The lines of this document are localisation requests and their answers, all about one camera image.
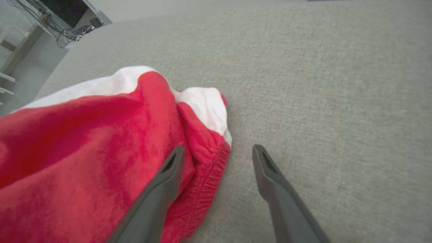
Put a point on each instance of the grey fabric sofa cushion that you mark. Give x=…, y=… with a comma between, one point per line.
x=320, y=84

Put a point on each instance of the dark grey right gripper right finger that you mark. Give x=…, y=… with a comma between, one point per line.
x=287, y=209

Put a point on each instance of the white desk frame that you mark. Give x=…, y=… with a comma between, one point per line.
x=23, y=50

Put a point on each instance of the grey desk top edge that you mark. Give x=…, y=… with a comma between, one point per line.
x=98, y=13

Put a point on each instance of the red shorts with white stripe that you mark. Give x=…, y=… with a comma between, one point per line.
x=84, y=152

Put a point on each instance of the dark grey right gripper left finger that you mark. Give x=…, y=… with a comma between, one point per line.
x=152, y=206

